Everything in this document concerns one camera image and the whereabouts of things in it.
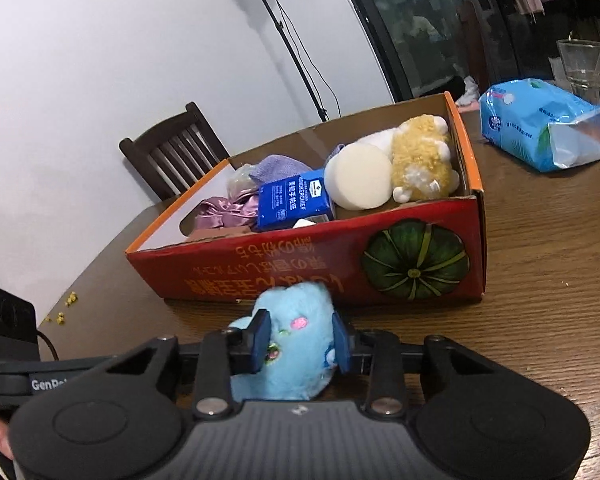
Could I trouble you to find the black cable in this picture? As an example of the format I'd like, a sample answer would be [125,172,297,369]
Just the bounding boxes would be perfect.
[35,329,62,362]

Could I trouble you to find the clear plastic bag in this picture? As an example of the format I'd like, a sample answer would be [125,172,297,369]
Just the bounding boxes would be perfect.
[226,162,259,196]

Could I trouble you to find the orange cardboard box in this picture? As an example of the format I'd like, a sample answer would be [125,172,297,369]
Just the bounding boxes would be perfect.
[126,91,486,311]

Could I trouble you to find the blue handkerchief pack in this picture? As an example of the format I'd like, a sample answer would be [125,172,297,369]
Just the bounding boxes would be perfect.
[256,169,337,232]

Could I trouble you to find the white crumpled cloth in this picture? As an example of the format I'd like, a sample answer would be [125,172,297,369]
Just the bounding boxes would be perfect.
[460,77,482,105]

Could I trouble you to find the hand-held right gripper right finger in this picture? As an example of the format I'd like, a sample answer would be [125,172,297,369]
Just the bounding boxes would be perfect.
[332,310,497,419]

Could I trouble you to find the blue tissue pack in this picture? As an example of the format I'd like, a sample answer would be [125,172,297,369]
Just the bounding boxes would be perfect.
[479,78,600,174]

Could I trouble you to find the yellow plush toy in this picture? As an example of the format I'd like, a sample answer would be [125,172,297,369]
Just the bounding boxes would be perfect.
[352,115,461,204]

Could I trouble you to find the dark wooden slatted chair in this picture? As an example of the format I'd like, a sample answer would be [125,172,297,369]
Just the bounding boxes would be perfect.
[119,101,231,202]

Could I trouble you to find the pink satin cloth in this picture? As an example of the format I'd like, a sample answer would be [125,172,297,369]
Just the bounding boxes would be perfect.
[194,189,262,231]

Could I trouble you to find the yellow crumbs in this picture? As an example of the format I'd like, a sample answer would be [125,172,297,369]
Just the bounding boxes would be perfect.
[41,291,79,327]

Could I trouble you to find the white round sponge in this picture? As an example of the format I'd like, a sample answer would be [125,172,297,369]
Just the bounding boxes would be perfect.
[324,142,394,210]

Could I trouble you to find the blue plush toy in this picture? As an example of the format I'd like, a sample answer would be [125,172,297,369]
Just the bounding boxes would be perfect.
[230,282,339,403]

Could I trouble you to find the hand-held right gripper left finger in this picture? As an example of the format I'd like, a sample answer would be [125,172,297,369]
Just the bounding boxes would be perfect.
[105,309,272,419]

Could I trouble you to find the purple cloth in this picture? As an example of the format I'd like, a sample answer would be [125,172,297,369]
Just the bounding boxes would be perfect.
[249,144,347,187]

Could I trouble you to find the black tripod stand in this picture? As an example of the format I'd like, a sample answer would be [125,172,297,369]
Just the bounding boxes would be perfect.
[222,0,331,122]

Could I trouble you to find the glass sliding door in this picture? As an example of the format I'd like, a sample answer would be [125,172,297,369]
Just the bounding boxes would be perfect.
[330,0,600,107]

